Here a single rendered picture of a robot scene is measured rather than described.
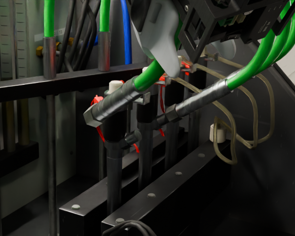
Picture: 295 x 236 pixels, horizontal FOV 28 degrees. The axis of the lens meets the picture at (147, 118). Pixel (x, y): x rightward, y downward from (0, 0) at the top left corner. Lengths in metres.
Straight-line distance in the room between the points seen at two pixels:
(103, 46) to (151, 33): 0.43
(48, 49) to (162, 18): 0.42
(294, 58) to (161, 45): 0.93
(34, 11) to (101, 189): 0.35
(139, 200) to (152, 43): 0.34
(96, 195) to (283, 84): 0.36
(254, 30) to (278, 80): 0.55
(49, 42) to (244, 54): 0.31
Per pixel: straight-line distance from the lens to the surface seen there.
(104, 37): 0.88
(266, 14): 0.39
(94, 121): 0.59
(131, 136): 0.69
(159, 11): 0.44
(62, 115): 1.11
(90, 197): 0.76
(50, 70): 0.84
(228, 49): 0.46
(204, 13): 0.36
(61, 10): 1.05
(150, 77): 0.50
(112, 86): 0.69
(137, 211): 0.73
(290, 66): 1.32
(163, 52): 0.45
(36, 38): 1.01
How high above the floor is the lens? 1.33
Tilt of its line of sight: 19 degrees down
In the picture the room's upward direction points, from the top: 2 degrees clockwise
